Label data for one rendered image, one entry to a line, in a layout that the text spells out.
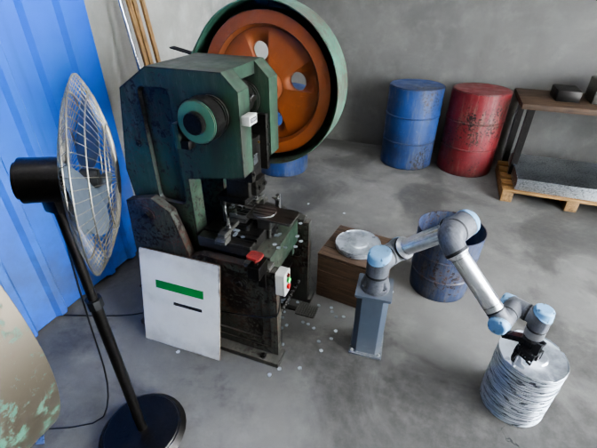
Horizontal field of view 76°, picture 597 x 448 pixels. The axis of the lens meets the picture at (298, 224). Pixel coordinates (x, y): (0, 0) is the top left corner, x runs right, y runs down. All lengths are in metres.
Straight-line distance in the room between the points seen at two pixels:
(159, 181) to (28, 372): 1.44
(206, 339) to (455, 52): 3.95
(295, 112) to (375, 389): 1.53
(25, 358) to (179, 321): 1.65
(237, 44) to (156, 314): 1.54
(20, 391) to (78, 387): 1.73
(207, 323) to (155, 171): 0.85
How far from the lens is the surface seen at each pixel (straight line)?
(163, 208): 1.98
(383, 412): 2.14
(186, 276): 2.12
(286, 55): 2.09
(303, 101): 2.10
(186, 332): 2.32
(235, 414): 2.12
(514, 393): 2.16
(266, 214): 1.97
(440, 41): 4.88
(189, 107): 1.59
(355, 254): 2.39
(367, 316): 2.10
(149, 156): 1.98
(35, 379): 0.74
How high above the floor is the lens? 1.79
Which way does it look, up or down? 32 degrees down
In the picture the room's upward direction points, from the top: straight up
